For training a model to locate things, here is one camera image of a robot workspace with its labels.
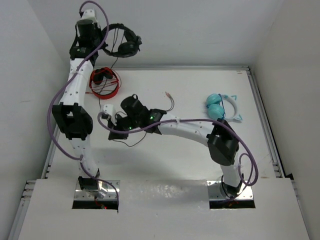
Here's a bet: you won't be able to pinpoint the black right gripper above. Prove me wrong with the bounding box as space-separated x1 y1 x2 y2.
108 111 142 139

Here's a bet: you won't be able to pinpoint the thin black headphone cable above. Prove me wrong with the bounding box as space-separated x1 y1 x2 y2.
98 27 176 148

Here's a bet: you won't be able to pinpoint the black over-ear headphones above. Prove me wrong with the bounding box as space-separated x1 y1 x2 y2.
101 23 142 58

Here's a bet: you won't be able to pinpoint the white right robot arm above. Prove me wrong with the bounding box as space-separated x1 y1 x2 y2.
101 94 242 198

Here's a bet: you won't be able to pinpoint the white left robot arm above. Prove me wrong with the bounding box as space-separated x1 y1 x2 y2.
51 19 103 193

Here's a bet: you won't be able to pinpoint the red headphones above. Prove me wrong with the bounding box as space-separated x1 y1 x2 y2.
86 67 122 100

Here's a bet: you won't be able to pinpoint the teal cat-ear headphones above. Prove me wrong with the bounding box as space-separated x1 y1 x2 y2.
205 93 243 123

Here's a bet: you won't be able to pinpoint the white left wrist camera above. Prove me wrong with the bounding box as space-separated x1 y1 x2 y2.
80 9 98 23

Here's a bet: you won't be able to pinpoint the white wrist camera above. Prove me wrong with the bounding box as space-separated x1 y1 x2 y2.
100 104 117 126
80 9 98 23

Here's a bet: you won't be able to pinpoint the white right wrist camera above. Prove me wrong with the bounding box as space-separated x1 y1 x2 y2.
100 104 117 126

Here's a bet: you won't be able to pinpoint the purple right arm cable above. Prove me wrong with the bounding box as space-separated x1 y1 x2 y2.
97 111 260 201

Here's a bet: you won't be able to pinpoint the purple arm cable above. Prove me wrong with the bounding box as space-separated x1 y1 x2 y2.
97 111 260 201
47 1 121 201

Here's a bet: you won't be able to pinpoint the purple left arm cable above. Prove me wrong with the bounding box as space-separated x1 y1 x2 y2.
47 1 121 201

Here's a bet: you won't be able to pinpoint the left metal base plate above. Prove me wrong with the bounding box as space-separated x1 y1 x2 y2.
73 181 118 201

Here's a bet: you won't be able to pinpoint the metal base plate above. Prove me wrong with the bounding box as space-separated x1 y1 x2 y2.
73 181 118 201
206 180 254 201

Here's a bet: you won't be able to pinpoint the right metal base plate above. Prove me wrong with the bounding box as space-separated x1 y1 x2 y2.
206 180 254 201

